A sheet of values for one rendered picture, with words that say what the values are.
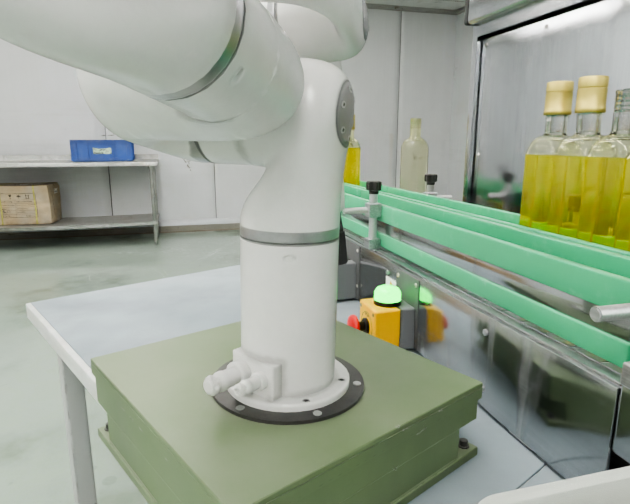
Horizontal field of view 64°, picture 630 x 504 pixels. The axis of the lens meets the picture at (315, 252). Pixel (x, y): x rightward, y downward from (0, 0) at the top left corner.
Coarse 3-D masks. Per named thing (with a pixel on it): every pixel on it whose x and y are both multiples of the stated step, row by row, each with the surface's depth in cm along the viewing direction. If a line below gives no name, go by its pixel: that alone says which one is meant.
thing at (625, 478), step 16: (560, 480) 37; (576, 480) 37; (592, 480) 37; (608, 480) 37; (624, 480) 37; (496, 496) 35; (512, 496) 35; (528, 496) 35; (544, 496) 35; (560, 496) 36; (576, 496) 36; (592, 496) 36; (608, 496) 37; (624, 496) 37
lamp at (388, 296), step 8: (376, 288) 81; (384, 288) 80; (392, 288) 80; (376, 296) 81; (384, 296) 80; (392, 296) 79; (400, 296) 81; (376, 304) 81; (384, 304) 80; (392, 304) 80; (400, 304) 81
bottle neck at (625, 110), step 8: (616, 96) 58; (624, 96) 57; (616, 104) 58; (624, 104) 57; (616, 112) 58; (624, 112) 57; (616, 120) 58; (624, 120) 58; (616, 128) 58; (624, 128) 58
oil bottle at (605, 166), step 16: (608, 144) 58; (624, 144) 57; (592, 160) 60; (608, 160) 58; (624, 160) 56; (592, 176) 60; (608, 176) 58; (592, 192) 60; (608, 192) 58; (592, 208) 61; (608, 208) 58; (592, 224) 61; (608, 224) 58; (592, 240) 61; (608, 240) 59
